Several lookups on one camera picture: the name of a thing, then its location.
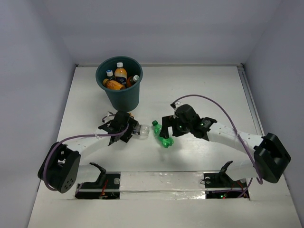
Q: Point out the large clear plastic bottle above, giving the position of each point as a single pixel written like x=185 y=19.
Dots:
x=110 y=75

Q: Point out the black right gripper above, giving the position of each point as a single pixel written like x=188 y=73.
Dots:
x=168 y=121

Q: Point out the dark green plastic bin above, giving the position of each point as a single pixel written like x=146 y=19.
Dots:
x=122 y=100

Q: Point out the clear bottle black label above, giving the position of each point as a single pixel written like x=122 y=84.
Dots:
x=142 y=131

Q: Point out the green soda bottle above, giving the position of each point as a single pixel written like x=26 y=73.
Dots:
x=163 y=141

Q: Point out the small orange juice bottle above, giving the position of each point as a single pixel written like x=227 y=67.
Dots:
x=113 y=85

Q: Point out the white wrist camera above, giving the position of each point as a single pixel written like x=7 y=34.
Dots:
x=175 y=106
x=108 y=115

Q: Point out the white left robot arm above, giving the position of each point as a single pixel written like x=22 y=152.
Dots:
x=60 y=167

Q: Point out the orange label tea bottle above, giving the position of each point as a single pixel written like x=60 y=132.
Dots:
x=132 y=80

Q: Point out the yellow blue label bottle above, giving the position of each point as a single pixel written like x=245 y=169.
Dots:
x=120 y=74

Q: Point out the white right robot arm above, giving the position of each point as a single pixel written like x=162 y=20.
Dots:
x=268 y=158

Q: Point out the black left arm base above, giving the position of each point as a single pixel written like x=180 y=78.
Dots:
x=106 y=186

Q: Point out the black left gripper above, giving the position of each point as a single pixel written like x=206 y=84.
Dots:
x=131 y=129

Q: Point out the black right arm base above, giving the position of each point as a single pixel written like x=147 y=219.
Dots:
x=219 y=185

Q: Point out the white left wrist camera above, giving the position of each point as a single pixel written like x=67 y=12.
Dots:
x=108 y=115

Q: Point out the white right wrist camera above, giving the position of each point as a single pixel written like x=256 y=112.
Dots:
x=175 y=106

